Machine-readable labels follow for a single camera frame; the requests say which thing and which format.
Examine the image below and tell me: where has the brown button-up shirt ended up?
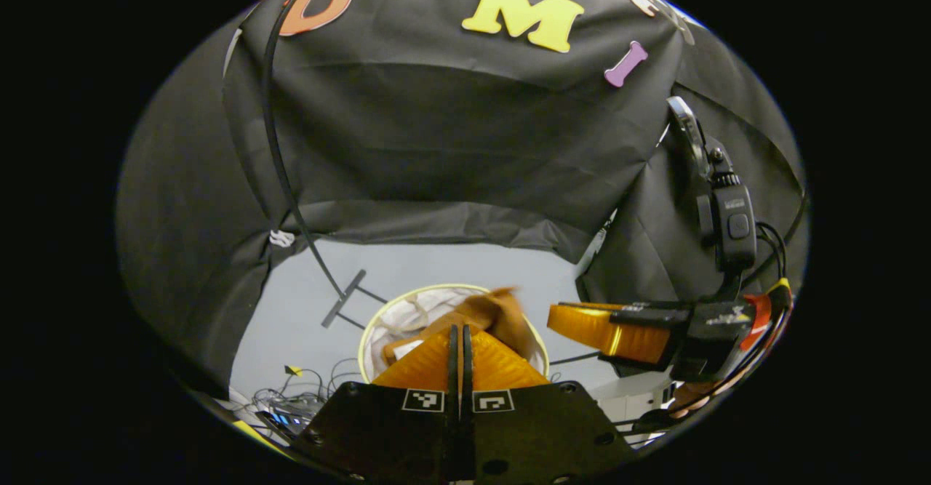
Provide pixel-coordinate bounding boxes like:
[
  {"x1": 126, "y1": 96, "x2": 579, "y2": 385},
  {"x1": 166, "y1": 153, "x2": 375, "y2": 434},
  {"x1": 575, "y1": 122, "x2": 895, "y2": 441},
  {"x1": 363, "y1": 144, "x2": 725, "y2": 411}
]
[{"x1": 382, "y1": 286, "x2": 538, "y2": 369}]

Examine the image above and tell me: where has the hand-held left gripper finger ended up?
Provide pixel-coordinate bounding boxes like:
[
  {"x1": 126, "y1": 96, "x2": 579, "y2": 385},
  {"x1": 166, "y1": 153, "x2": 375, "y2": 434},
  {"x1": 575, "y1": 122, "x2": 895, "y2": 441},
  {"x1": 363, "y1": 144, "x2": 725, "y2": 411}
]
[
  {"x1": 291, "y1": 324, "x2": 460, "y2": 482},
  {"x1": 463, "y1": 324, "x2": 639, "y2": 484}
]

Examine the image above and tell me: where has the round white laundry hamper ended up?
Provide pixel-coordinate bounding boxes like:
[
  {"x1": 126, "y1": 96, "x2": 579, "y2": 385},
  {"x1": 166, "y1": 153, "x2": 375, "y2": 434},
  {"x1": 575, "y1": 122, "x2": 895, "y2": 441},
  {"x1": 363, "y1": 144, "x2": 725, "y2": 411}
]
[{"x1": 358, "y1": 284, "x2": 551, "y2": 385}]

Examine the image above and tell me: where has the black clothes rack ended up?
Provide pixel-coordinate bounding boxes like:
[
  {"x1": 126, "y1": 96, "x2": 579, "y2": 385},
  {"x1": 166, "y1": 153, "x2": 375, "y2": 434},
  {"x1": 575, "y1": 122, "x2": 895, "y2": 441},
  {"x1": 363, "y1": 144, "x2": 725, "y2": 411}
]
[{"x1": 260, "y1": 0, "x2": 390, "y2": 329}]

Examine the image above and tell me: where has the tangle of grey cables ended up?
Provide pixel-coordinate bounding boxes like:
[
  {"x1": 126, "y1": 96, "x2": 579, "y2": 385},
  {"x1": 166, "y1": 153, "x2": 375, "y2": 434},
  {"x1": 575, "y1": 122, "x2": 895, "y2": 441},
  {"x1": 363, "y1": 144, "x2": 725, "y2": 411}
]
[{"x1": 218, "y1": 358, "x2": 364, "y2": 435}]

